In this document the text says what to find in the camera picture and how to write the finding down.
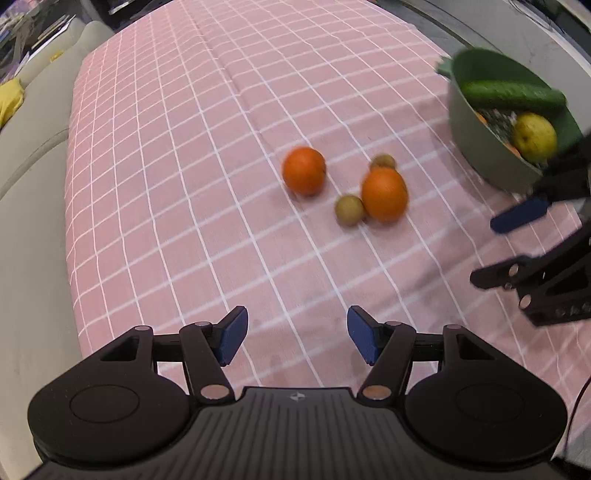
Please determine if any green cucumber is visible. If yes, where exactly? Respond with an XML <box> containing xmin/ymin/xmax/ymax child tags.
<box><xmin>462</xmin><ymin>80</ymin><xmax>567</xmax><ymax>112</ymax></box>

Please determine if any yellow pillow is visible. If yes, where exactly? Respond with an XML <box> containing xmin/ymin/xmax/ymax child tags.
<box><xmin>0</xmin><ymin>78</ymin><xmax>25</xmax><ymax>127</ymax></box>

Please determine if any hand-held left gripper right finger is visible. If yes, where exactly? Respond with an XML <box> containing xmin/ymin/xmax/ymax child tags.
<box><xmin>346</xmin><ymin>305</ymin><xmax>497</xmax><ymax>402</ymax></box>

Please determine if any pink checked tablecloth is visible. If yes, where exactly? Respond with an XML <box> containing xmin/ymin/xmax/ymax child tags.
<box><xmin>65</xmin><ymin>0</ymin><xmax>591</xmax><ymax>393</ymax></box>

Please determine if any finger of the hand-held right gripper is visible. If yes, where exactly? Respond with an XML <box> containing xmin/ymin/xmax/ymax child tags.
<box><xmin>470</xmin><ymin>226</ymin><xmax>591</xmax><ymax>291</ymax></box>
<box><xmin>490</xmin><ymin>138</ymin><xmax>591</xmax><ymax>235</ymax></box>

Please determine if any black cable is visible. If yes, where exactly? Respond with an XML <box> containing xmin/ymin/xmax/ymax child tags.
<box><xmin>556</xmin><ymin>369</ymin><xmax>591</xmax><ymax>462</ymax></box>

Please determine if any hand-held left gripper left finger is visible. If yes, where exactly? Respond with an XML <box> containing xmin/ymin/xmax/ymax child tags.
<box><xmin>99</xmin><ymin>305</ymin><xmax>250</xmax><ymax>403</ymax></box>

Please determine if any beige sofa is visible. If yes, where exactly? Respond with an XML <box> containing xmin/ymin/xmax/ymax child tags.
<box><xmin>0</xmin><ymin>21</ymin><xmax>116</xmax><ymax>480</ymax></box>

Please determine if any green colander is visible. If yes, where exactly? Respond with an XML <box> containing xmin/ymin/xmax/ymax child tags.
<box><xmin>436</xmin><ymin>47</ymin><xmax>583</xmax><ymax>192</ymax></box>

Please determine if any yellow-green pear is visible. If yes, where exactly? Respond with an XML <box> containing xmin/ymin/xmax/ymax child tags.
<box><xmin>512</xmin><ymin>112</ymin><xmax>558</xmax><ymax>164</ymax></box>

